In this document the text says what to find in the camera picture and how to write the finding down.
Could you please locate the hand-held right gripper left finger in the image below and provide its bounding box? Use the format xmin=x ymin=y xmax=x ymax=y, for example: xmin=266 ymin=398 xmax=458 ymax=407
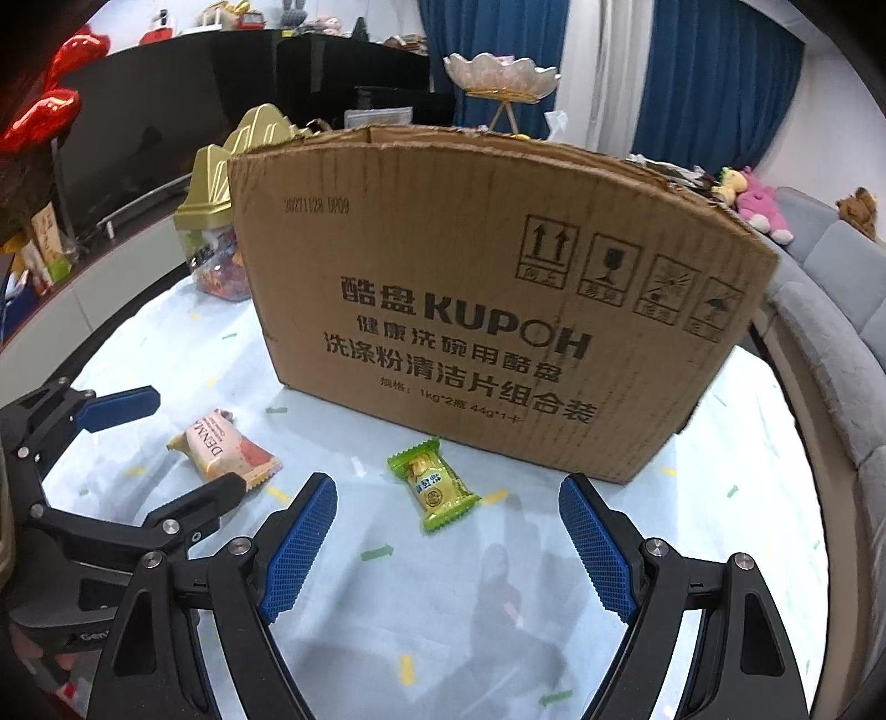
xmin=86 ymin=472 xmax=340 ymax=720

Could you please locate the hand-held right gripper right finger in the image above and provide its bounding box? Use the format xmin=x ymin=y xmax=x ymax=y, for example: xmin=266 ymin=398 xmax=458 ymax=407
xmin=558 ymin=474 xmax=811 ymax=720

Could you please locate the gold lid candy container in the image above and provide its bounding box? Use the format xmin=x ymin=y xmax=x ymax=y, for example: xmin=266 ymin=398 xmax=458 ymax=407
xmin=173 ymin=104 xmax=306 ymax=302

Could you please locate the black piano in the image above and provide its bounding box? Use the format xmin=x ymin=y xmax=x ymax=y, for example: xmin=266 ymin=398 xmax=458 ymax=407
xmin=277 ymin=31 xmax=458 ymax=132

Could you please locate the brown cardboard box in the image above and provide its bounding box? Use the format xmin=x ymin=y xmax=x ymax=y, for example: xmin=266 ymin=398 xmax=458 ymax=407
xmin=227 ymin=125 xmax=782 ymax=486

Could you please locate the yellow green plush toy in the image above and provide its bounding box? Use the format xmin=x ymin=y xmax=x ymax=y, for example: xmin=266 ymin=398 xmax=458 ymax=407
xmin=713 ymin=166 xmax=750 ymax=205

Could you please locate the pale green printed box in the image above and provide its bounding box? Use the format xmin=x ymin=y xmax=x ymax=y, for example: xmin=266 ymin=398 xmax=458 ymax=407
xmin=28 ymin=204 xmax=74 ymax=285

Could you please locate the green yellow candy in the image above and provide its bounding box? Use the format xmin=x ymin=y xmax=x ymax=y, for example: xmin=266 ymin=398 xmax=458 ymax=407
xmin=386 ymin=438 xmax=478 ymax=536

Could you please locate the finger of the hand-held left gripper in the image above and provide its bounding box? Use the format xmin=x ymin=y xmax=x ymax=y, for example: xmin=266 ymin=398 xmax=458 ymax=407
xmin=23 ymin=472 xmax=249 ymax=563
xmin=0 ymin=384 xmax=162 ymax=480

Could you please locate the blue curtain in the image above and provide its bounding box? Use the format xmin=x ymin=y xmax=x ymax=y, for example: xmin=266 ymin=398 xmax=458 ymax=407
xmin=415 ymin=0 xmax=572 ymax=132
xmin=630 ymin=0 xmax=807 ymax=177

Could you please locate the light blue confetti cloth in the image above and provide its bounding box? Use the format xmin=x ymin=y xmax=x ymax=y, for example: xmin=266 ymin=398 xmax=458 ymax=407
xmin=0 ymin=270 xmax=859 ymax=720

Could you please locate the black television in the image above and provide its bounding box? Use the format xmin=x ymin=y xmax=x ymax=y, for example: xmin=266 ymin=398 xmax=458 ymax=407
xmin=51 ymin=31 xmax=278 ymax=229

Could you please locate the white sheer curtain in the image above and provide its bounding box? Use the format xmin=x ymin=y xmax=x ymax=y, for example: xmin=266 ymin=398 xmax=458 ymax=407
xmin=568 ymin=0 xmax=658 ymax=157

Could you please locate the large pink plush toy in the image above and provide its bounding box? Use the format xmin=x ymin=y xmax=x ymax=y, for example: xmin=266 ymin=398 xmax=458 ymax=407
xmin=735 ymin=169 xmax=794 ymax=245

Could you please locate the gold foil balloon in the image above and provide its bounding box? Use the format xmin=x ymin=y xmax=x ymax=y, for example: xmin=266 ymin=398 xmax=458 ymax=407
xmin=208 ymin=0 xmax=257 ymax=32

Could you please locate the white pink snack packet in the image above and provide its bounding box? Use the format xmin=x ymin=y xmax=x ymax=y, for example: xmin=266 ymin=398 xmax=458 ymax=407
xmin=168 ymin=408 xmax=282 ymax=489

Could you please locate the white tiered bowl stand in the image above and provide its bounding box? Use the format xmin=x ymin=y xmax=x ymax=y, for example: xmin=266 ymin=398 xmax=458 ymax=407
xmin=443 ymin=52 xmax=560 ymax=136

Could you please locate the brown plush toy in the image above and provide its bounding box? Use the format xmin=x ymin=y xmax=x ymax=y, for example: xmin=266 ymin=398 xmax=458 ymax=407
xmin=836 ymin=187 xmax=883 ymax=240

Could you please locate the grey sofa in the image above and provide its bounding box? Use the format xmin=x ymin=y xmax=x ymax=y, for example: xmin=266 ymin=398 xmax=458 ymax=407
xmin=754 ymin=183 xmax=886 ymax=720

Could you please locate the grey white TV cabinet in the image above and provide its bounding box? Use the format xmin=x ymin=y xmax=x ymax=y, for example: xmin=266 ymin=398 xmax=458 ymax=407
xmin=0 ymin=173 xmax=195 ymax=347

